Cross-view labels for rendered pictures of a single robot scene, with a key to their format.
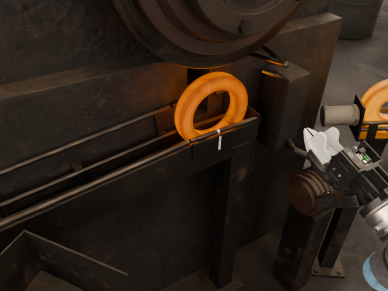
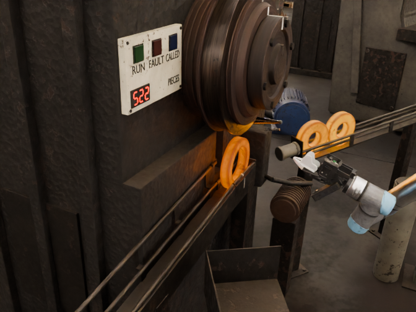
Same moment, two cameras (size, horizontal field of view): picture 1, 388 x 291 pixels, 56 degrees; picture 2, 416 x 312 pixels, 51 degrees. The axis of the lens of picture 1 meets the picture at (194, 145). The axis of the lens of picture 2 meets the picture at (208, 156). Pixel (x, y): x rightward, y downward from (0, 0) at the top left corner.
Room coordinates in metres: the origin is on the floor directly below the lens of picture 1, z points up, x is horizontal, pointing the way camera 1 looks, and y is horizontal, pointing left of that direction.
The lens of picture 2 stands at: (-0.38, 0.78, 1.44)
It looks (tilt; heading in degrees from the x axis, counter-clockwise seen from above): 26 degrees down; 327
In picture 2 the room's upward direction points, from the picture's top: 2 degrees clockwise
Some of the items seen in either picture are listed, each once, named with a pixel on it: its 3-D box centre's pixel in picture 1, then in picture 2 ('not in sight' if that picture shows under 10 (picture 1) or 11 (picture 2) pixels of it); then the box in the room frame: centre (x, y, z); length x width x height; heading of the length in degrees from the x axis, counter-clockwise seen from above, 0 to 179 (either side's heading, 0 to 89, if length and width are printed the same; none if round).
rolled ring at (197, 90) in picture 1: (212, 111); (235, 163); (0.72, -0.04, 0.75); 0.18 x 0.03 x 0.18; 121
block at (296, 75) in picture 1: (279, 107); (254, 155); (0.86, -0.23, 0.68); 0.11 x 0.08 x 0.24; 32
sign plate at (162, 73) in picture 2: not in sight; (153, 66); (0.63, 0.30, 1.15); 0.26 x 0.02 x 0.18; 122
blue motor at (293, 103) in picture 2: not in sight; (290, 109); (2.27, -1.73, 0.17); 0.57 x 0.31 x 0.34; 142
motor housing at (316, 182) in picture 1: (312, 228); (285, 237); (0.78, -0.39, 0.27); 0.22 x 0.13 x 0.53; 122
